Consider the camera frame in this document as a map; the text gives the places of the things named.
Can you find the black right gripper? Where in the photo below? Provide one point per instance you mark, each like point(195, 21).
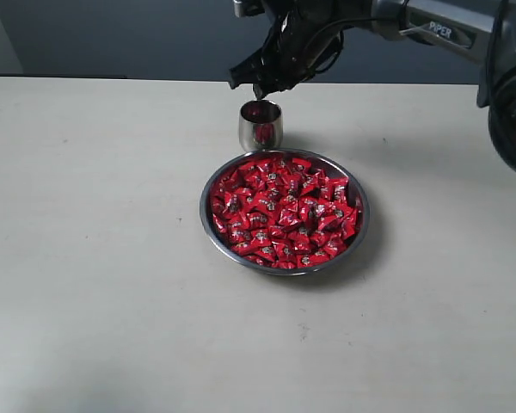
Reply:
point(305, 39)

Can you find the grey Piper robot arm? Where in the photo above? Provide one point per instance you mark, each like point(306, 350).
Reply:
point(482, 32)

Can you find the stainless steel cup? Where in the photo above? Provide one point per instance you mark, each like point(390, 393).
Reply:
point(260, 125)

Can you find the metal bowl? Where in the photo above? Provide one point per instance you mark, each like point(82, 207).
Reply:
point(315, 199)

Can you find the red wrapped candy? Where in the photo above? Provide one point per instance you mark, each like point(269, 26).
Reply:
point(334, 247)
point(261, 203)
point(267, 253)
point(243, 248)
point(305, 261)
point(284, 251)

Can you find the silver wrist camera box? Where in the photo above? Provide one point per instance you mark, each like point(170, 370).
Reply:
point(247, 8)

